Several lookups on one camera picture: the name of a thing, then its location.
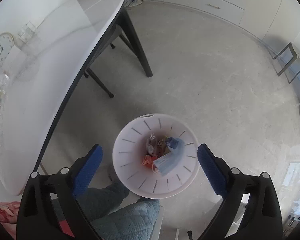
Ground pink paper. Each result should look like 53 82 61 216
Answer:
142 155 157 168

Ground light blue face mask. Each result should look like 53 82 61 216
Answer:
152 137 185 176

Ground blue paper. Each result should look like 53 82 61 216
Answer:
165 137 179 150

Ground brown torn snack wrapper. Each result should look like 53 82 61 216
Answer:
146 133 170 158

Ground white slotted trash bin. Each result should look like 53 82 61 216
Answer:
113 114 199 199

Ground white card box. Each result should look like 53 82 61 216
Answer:
2 46 25 75

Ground red floral jacket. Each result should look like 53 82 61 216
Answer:
0 200 76 240

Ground clear glass pitcher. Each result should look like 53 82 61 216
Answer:
18 21 37 43

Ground person's legs in teal trousers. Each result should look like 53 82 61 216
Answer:
76 164 163 240

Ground white oval table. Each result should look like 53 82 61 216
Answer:
0 0 152 202

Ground grey stool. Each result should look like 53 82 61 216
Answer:
272 42 300 84

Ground round white wall clock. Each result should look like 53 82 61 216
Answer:
0 33 14 65

